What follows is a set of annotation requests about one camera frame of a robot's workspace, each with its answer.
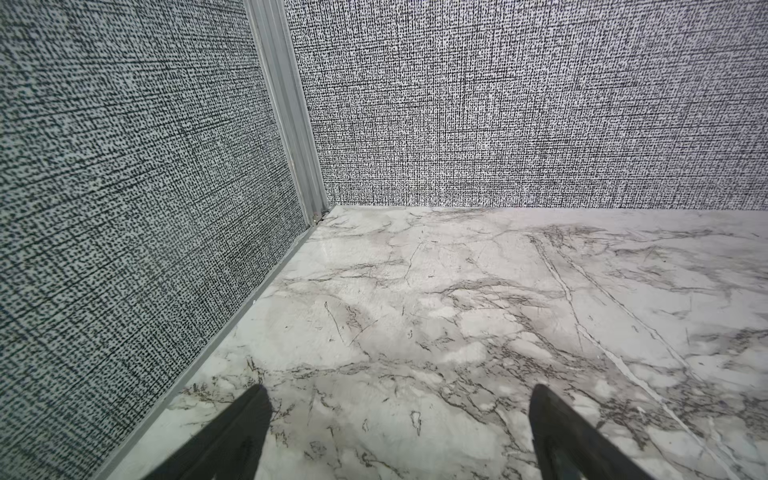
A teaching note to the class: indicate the aluminium corner post left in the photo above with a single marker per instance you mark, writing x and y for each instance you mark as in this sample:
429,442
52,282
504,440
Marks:
271,32

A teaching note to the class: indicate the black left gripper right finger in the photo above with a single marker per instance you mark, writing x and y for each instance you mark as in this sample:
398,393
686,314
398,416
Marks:
568,447

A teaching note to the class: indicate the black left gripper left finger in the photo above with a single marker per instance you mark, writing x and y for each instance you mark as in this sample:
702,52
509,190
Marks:
229,447

